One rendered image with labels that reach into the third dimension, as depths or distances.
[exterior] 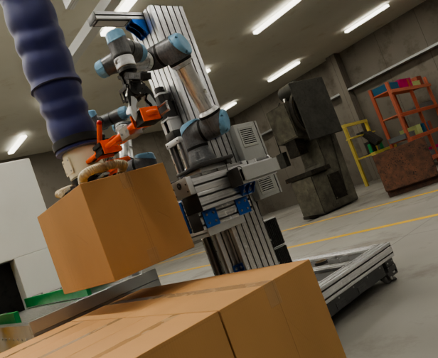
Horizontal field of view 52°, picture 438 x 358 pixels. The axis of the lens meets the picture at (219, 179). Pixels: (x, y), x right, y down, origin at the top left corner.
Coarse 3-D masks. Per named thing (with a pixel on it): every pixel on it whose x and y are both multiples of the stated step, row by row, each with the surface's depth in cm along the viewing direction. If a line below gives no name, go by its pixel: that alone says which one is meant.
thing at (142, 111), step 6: (144, 108) 160; (150, 108) 162; (156, 108) 163; (138, 114) 163; (144, 114) 159; (132, 120) 165; (138, 120) 164; (144, 120) 159; (150, 120) 161; (156, 120) 165; (138, 126) 164; (144, 126) 167
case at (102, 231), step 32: (96, 192) 176; (128, 192) 184; (160, 192) 193; (64, 224) 194; (96, 224) 172; (128, 224) 180; (160, 224) 189; (64, 256) 204; (96, 256) 177; (128, 256) 176; (160, 256) 184; (64, 288) 214
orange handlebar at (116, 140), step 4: (148, 112) 159; (152, 112) 160; (156, 112) 161; (128, 128) 170; (132, 128) 169; (140, 128) 173; (112, 136) 180; (116, 136) 178; (112, 140) 180; (116, 140) 179; (120, 140) 184; (108, 144) 184; (112, 144) 181; (116, 144) 183; (92, 156) 196; (124, 156) 228; (128, 156) 229; (88, 160) 200; (92, 160) 198; (124, 160) 227; (128, 160) 229; (116, 168) 240
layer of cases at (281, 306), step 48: (144, 288) 230; (192, 288) 171; (240, 288) 136; (288, 288) 135; (48, 336) 186; (96, 336) 146; (144, 336) 120; (192, 336) 111; (240, 336) 120; (288, 336) 130; (336, 336) 141
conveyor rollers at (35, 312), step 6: (66, 300) 335; (72, 300) 319; (36, 306) 396; (42, 306) 374; (48, 306) 343; (54, 306) 328; (60, 306) 305; (24, 312) 381; (30, 312) 359; (36, 312) 336; (42, 312) 314; (48, 312) 299; (24, 318) 315; (30, 318) 300; (36, 318) 286
